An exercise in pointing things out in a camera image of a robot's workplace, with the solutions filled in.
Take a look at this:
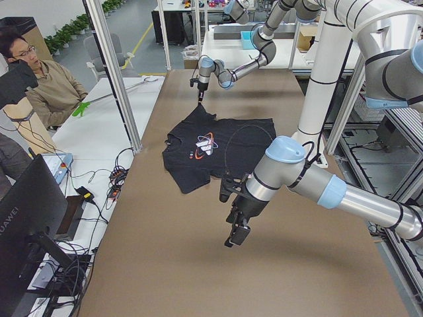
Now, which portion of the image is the black printed t-shirt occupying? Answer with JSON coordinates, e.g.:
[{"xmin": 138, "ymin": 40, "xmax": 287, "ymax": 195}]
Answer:
[{"xmin": 163, "ymin": 104, "xmax": 276, "ymax": 194}]

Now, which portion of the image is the teach pendant with red button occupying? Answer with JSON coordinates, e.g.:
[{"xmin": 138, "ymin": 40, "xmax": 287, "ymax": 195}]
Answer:
[{"xmin": 42, "ymin": 153, "xmax": 73, "ymax": 184}]

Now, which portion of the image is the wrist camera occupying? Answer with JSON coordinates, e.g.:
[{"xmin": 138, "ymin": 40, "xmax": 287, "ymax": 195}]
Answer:
[
  {"xmin": 219, "ymin": 174, "xmax": 248, "ymax": 203},
  {"xmin": 190, "ymin": 77, "xmax": 198, "ymax": 87}
]

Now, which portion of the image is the man in beige sweater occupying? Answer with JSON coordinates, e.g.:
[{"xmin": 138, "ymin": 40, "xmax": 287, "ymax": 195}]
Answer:
[{"xmin": 1, "ymin": 30, "xmax": 88, "ymax": 129}]

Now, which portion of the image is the aluminium frame post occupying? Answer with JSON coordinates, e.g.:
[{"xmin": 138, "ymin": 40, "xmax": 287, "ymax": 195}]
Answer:
[{"xmin": 83, "ymin": 0, "xmax": 142, "ymax": 155}]

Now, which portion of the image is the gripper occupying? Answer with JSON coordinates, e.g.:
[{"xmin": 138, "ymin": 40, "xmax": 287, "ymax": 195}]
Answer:
[
  {"xmin": 198, "ymin": 81, "xmax": 208, "ymax": 105},
  {"xmin": 224, "ymin": 195, "xmax": 266, "ymax": 247}
]

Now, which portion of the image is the blue plastic bin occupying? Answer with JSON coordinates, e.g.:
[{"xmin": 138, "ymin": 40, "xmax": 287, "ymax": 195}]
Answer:
[{"xmin": 240, "ymin": 30, "xmax": 260, "ymax": 50}]

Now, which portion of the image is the green-tipped reaching tool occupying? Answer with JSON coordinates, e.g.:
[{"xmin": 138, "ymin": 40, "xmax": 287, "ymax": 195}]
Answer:
[{"xmin": 72, "ymin": 77, "xmax": 158, "ymax": 117}]

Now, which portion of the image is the black Huawei monitor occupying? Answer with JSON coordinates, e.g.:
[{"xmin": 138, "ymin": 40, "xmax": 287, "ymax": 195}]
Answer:
[{"xmin": 1, "ymin": 155, "xmax": 72, "ymax": 316}]

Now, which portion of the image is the grey office chair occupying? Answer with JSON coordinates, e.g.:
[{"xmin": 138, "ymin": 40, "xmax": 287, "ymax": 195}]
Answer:
[{"xmin": 83, "ymin": 33, "xmax": 136, "ymax": 80}]

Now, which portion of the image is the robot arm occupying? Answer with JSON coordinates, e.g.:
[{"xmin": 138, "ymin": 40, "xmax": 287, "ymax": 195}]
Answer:
[
  {"xmin": 190, "ymin": 1, "xmax": 322, "ymax": 104},
  {"xmin": 220, "ymin": 1, "xmax": 422, "ymax": 247}
]

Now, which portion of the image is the black power adapter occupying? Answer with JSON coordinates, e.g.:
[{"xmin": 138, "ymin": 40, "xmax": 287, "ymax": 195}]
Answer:
[{"xmin": 75, "ymin": 186, "xmax": 94, "ymax": 203}]

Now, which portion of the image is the power strip with orange plugs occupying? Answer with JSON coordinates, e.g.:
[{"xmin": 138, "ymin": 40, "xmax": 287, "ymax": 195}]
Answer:
[{"xmin": 107, "ymin": 166, "xmax": 129, "ymax": 201}]

